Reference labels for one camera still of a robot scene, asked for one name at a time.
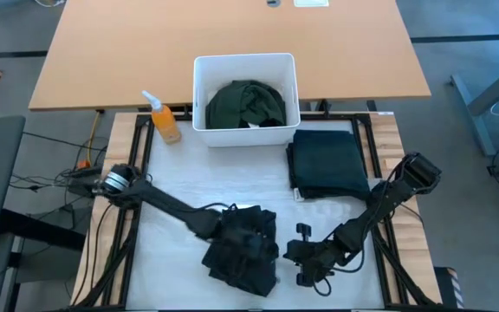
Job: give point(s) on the grey metal desk leg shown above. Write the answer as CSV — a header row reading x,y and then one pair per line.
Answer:
x,y
492,91

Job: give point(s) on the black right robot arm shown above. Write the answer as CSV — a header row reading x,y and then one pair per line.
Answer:
x,y
384,203

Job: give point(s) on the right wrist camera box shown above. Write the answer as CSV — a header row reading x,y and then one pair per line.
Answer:
x,y
304,278

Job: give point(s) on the dark blue denim jeans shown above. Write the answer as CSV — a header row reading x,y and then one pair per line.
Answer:
x,y
327,164

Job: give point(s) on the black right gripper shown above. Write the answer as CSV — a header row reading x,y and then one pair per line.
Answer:
x,y
310,258

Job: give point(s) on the light brown wooden desk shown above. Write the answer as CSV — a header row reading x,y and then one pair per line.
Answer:
x,y
102,52

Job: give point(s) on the white plastic laundry basket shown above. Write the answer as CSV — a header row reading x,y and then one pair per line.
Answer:
x,y
241,67

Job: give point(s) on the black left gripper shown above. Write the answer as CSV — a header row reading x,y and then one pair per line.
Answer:
x,y
247,238

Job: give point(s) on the orange spray bottle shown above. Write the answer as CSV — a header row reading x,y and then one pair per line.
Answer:
x,y
166,123

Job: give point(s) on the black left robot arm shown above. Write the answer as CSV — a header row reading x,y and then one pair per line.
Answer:
x,y
167,203

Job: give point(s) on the white desk outlet plate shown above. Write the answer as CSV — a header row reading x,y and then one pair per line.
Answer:
x,y
310,3

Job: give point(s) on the black hazard-striped box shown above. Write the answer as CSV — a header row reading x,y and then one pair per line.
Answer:
x,y
444,288

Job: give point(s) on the dark zippered trousers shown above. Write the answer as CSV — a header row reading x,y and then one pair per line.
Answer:
x,y
241,277

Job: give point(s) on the white handwritten paper tag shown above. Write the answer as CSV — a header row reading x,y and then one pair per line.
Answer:
x,y
299,195

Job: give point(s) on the dark green garment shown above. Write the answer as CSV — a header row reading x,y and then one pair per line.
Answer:
x,y
245,104

